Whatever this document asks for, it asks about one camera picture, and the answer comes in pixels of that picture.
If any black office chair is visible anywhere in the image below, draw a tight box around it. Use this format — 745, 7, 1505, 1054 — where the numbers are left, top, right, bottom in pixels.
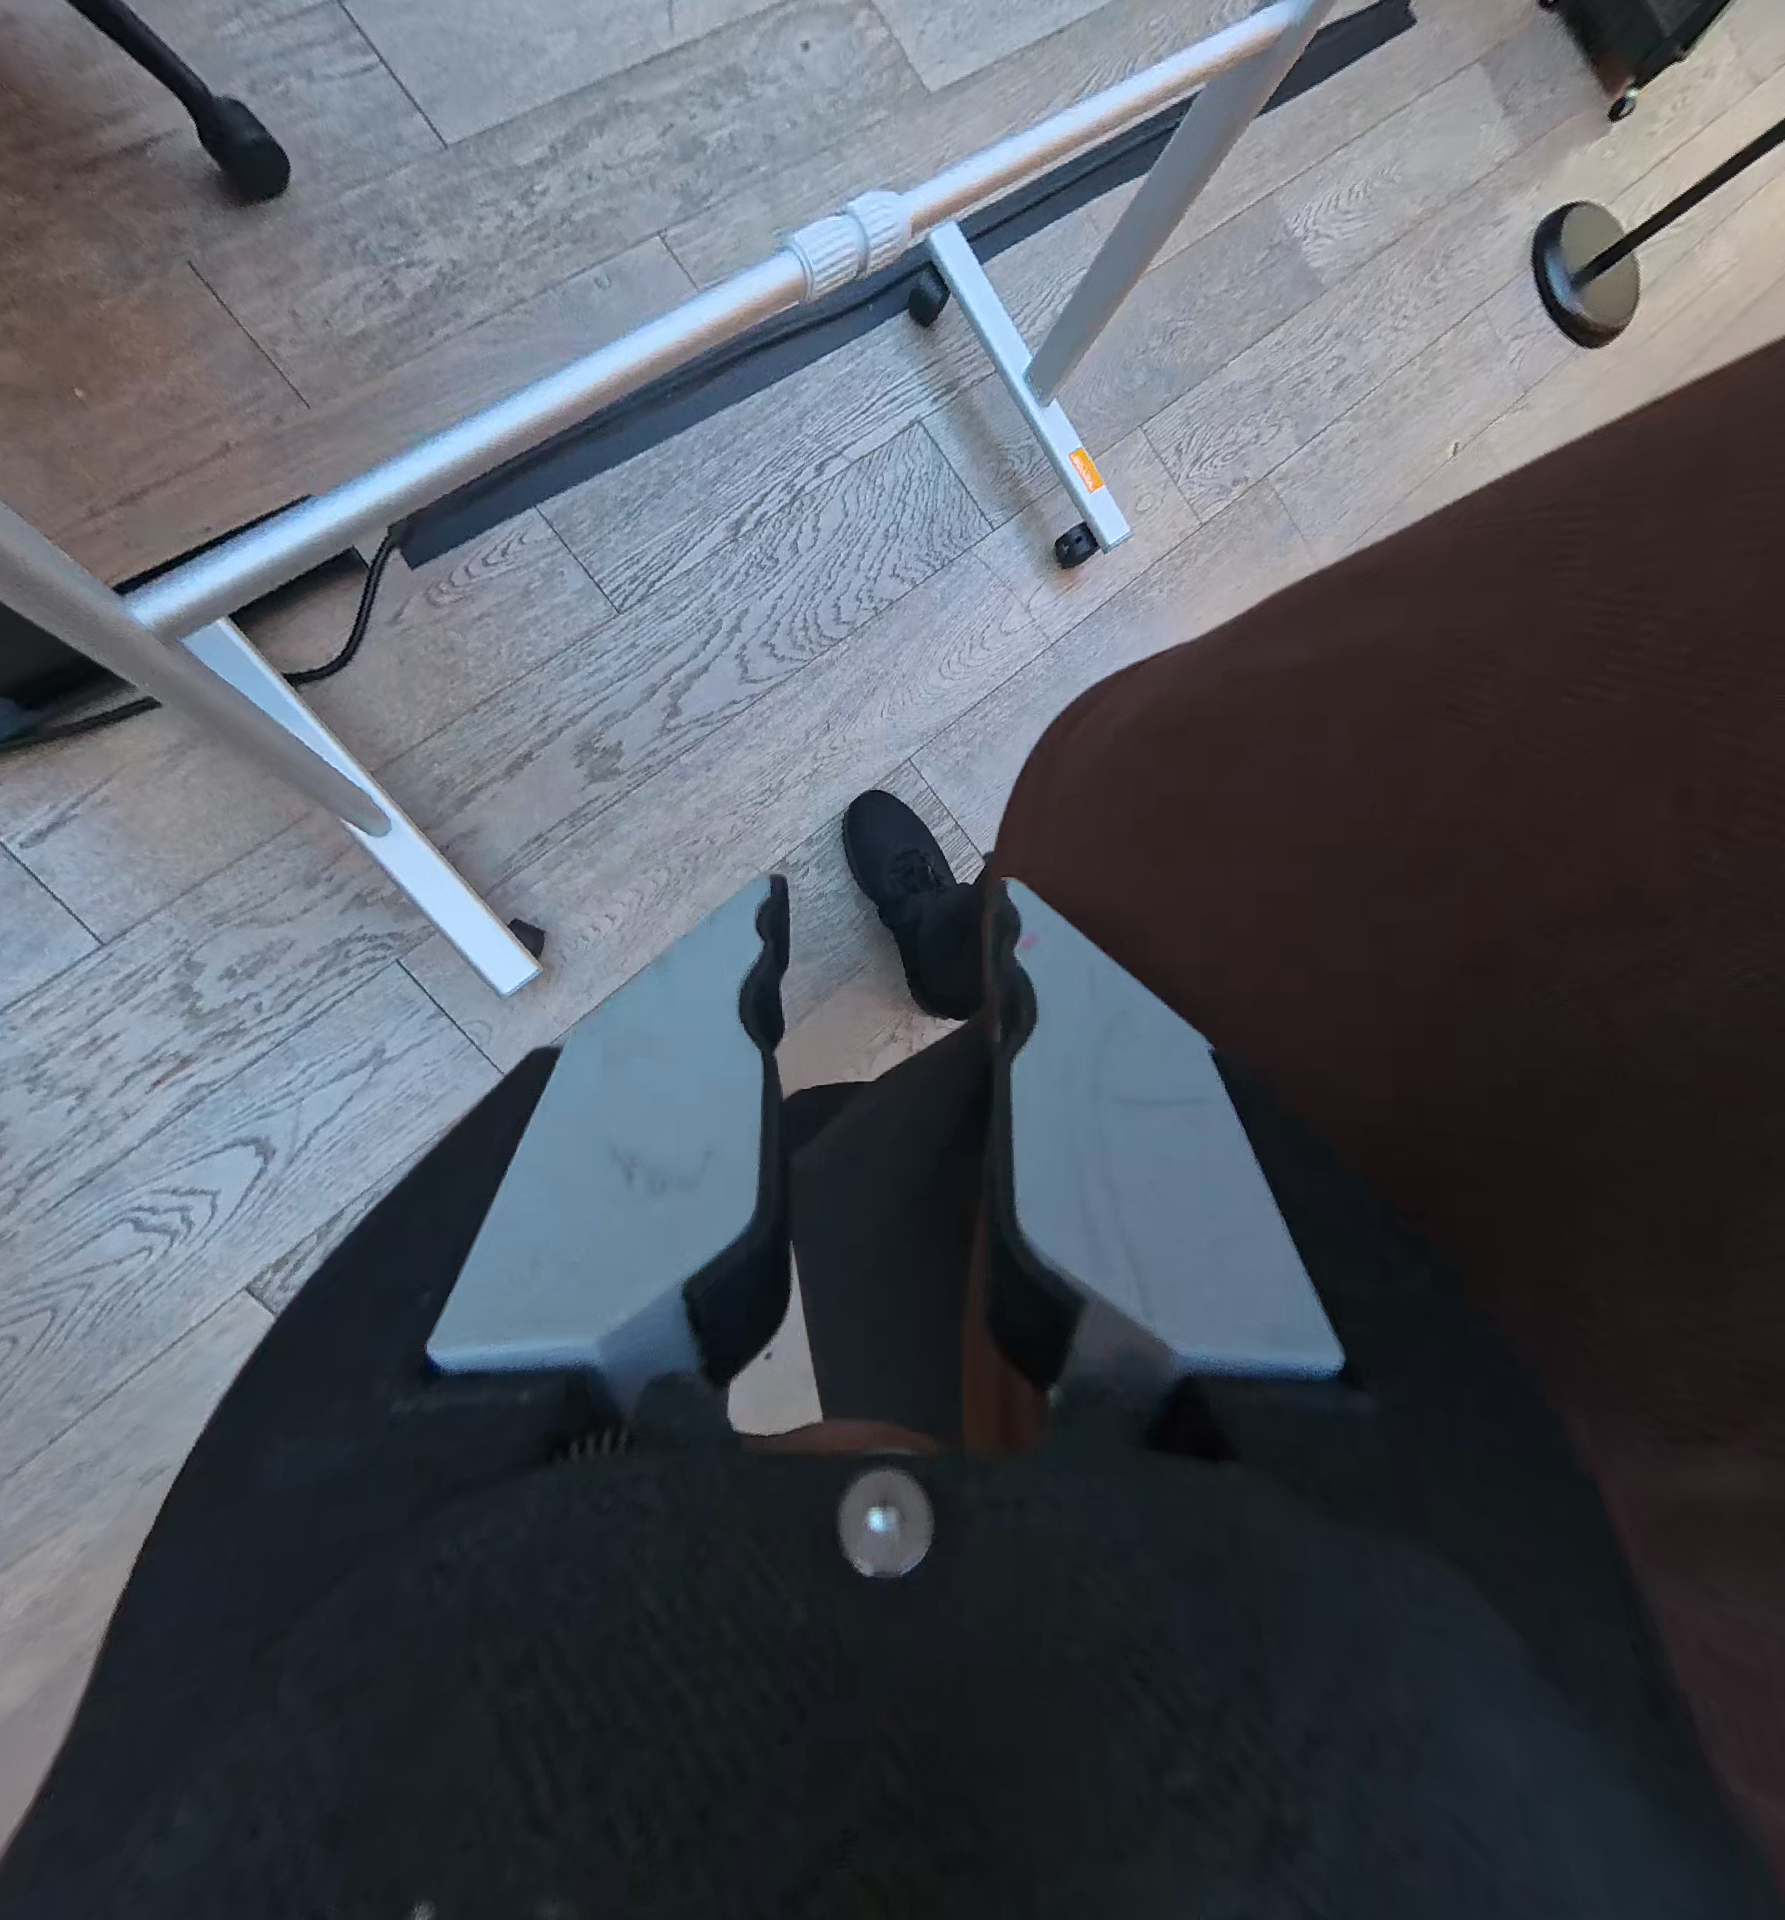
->
66, 0, 295, 207

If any black floor cable cover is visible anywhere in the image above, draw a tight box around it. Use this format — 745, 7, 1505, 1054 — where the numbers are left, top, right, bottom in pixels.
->
112, 0, 1419, 618

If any black utility cart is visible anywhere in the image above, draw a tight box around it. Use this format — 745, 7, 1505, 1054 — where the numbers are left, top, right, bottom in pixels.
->
1544, 0, 1735, 121

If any black power cable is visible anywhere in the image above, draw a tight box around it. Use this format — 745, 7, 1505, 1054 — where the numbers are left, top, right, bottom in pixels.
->
285, 539, 406, 683

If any person's black shoe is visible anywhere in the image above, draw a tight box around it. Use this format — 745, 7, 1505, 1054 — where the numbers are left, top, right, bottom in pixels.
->
842, 790, 986, 1022

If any black round-base stand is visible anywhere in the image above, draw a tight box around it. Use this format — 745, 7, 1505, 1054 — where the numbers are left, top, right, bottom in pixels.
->
1528, 65, 1785, 349

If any silver-framed rolling whiteboard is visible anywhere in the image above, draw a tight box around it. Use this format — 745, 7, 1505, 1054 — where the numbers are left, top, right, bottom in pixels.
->
0, 0, 1345, 999

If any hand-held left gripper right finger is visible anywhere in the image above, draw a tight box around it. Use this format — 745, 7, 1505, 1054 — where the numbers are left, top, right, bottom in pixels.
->
967, 876, 1348, 1427

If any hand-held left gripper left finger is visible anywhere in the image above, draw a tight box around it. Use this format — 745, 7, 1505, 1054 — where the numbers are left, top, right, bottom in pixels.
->
425, 874, 796, 1420

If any person's dark trousered leg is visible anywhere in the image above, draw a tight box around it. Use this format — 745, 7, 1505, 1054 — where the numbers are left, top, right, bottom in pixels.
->
786, 1034, 1003, 1454

